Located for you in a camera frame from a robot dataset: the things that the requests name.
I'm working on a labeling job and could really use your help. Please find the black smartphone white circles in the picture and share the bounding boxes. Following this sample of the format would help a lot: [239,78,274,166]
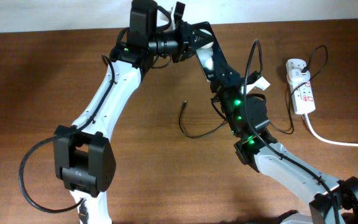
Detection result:
[196,47,214,82]

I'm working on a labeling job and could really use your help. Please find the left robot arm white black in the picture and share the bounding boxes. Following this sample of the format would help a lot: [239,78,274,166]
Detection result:
[53,1,214,223]

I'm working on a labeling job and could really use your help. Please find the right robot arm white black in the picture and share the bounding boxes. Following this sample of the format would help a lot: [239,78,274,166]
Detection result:
[208,38,358,223]

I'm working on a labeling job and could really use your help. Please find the white usb charger plug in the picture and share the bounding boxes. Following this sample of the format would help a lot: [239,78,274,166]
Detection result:
[286,58,310,85]

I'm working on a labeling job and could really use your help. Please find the white power strip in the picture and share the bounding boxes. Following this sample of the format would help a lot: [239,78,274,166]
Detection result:
[288,80,316,115]

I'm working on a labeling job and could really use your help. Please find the white power strip cord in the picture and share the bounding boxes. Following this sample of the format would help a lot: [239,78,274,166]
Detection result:
[303,113,358,149]

